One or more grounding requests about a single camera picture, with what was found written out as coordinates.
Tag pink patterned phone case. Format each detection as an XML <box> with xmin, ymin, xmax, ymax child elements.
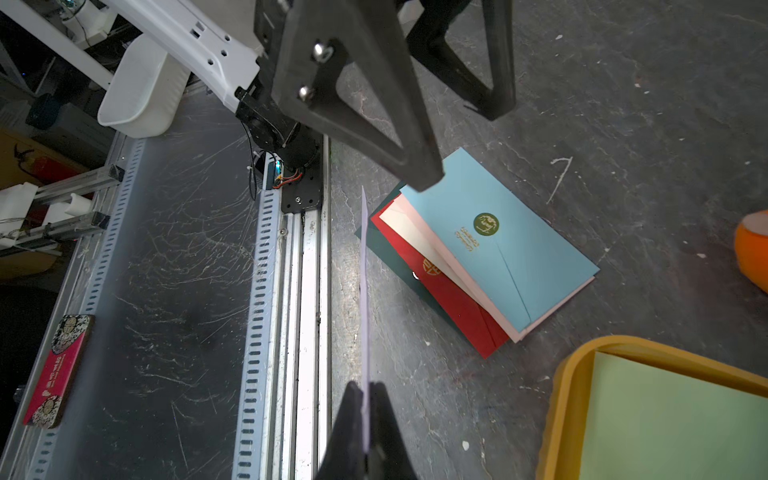
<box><xmin>24</xmin><ymin>314</ymin><xmax>96</xmax><ymax>429</ymax></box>

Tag red envelope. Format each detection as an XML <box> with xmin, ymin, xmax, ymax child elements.
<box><xmin>372</xmin><ymin>200</ymin><xmax>509</xmax><ymax>359</ymax></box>

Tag light green envelope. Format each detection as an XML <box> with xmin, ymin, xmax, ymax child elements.
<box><xmin>579</xmin><ymin>353</ymin><xmax>767</xmax><ymax>479</ymax></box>

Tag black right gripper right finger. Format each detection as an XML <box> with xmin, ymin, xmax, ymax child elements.
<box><xmin>367</xmin><ymin>382</ymin><xmax>417</xmax><ymax>480</ymax></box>

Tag cream white envelope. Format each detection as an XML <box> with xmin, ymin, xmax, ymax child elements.
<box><xmin>379</xmin><ymin>194</ymin><xmax>477</xmax><ymax>301</ymax></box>

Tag light blue envelope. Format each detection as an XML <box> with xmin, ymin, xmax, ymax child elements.
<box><xmin>398</xmin><ymin>149</ymin><xmax>599</xmax><ymax>342</ymax></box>

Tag yellow plastic storage box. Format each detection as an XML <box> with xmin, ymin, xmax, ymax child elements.
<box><xmin>536</xmin><ymin>335</ymin><xmax>767</xmax><ymax>479</ymax></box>

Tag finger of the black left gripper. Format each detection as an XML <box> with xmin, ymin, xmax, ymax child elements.
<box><xmin>406</xmin><ymin>0</ymin><xmax>516</xmax><ymax>121</ymax></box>
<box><xmin>254</xmin><ymin>1</ymin><xmax>444</xmax><ymax>191</ymax></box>

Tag purple envelope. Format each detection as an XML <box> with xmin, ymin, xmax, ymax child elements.
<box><xmin>359</xmin><ymin>188</ymin><xmax>370</xmax><ymax>455</ymax></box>

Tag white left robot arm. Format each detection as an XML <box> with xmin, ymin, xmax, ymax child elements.
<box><xmin>114</xmin><ymin>1</ymin><xmax>516</xmax><ymax>191</ymax></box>

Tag pink envelope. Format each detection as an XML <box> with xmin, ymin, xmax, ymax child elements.
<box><xmin>403</xmin><ymin>194</ymin><xmax>598</xmax><ymax>342</ymax></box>

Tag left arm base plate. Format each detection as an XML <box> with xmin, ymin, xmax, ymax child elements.
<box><xmin>265</xmin><ymin>133</ymin><xmax>326</xmax><ymax>214</ymax></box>

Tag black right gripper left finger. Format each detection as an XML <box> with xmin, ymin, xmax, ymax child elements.
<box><xmin>315</xmin><ymin>381</ymin><xmax>365</xmax><ymax>480</ymax></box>

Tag metal mounting rail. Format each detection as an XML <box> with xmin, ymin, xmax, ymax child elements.
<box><xmin>232</xmin><ymin>155</ymin><xmax>332</xmax><ymax>479</ymax></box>

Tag dark green envelope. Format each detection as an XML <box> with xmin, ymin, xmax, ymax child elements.
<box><xmin>366</xmin><ymin>182</ymin><xmax>458</xmax><ymax>331</ymax></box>

